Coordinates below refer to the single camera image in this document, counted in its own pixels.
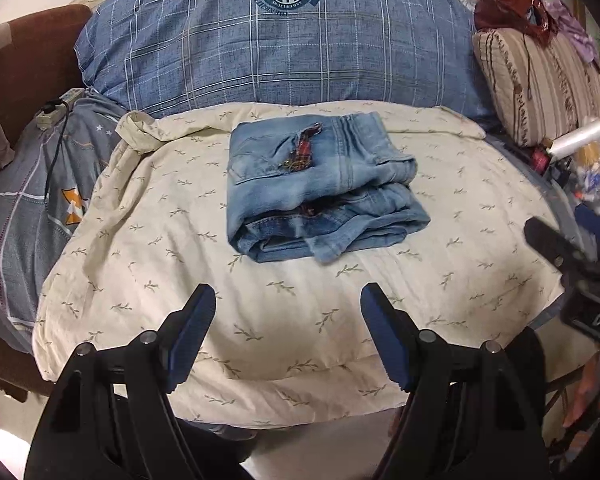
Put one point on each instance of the beige striped pillow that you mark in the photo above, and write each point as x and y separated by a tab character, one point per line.
535	85

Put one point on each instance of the grey star-print blanket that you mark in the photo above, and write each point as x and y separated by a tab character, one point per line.
20	220

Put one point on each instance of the blue denim pants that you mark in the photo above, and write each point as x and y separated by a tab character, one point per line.
330	175

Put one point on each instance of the blue plaid pillow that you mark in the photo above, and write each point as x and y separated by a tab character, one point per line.
205	60

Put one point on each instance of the purple cloth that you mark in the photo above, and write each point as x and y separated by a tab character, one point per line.
570	25

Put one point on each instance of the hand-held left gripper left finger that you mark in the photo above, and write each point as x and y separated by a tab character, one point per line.
192	330

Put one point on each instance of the white plastic roll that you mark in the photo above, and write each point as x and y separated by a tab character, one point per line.
575	142

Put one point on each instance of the cream floral quilt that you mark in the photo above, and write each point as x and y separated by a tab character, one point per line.
155	260

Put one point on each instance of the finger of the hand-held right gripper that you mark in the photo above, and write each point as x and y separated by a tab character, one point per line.
595	232
550	242

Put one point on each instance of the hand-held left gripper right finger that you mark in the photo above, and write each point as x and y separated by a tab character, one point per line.
385	340

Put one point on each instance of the person's right hand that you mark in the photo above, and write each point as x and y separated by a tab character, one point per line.
587	395

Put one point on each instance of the pile of plastic bags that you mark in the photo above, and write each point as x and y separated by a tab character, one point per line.
597	180

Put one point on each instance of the dark red bag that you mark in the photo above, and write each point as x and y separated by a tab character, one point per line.
505	5

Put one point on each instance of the red packet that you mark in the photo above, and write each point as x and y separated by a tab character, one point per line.
541	159

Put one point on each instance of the white power strip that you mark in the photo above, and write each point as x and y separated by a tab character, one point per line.
50	116

